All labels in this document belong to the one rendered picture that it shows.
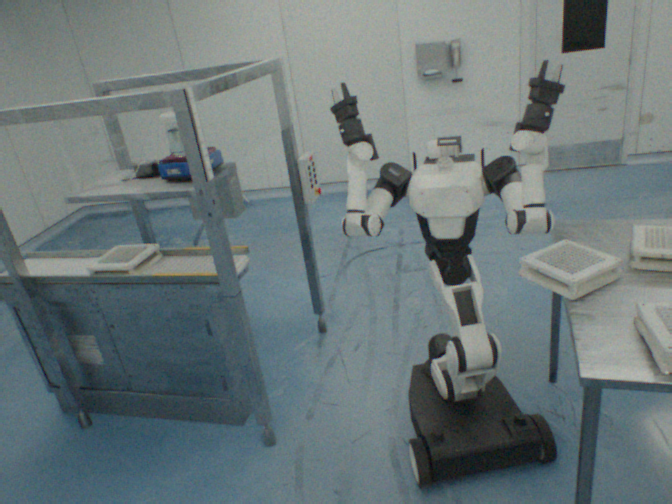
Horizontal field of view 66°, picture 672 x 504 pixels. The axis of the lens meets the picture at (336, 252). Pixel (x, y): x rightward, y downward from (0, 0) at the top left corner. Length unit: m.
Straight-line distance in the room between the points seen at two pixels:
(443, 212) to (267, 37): 4.21
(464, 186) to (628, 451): 1.39
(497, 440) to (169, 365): 1.59
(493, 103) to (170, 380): 4.32
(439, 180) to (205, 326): 1.28
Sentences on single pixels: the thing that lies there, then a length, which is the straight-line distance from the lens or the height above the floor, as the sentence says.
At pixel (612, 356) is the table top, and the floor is 0.88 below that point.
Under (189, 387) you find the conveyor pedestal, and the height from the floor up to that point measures 0.24.
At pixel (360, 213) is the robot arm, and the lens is 1.84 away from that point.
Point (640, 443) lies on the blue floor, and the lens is 2.72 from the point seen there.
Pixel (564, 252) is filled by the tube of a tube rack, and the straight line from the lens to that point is 2.06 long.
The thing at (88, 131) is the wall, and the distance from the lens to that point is 6.95.
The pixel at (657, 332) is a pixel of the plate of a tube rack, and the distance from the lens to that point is 1.67.
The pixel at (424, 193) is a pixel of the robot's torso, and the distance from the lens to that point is 1.95.
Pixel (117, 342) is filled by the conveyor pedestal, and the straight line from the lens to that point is 2.87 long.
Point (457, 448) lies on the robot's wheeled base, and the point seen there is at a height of 0.19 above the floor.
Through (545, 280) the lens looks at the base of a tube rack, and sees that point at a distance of 1.97.
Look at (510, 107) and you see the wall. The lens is 5.88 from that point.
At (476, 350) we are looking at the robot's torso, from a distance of 2.07.
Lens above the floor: 1.85
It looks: 25 degrees down
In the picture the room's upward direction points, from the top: 9 degrees counter-clockwise
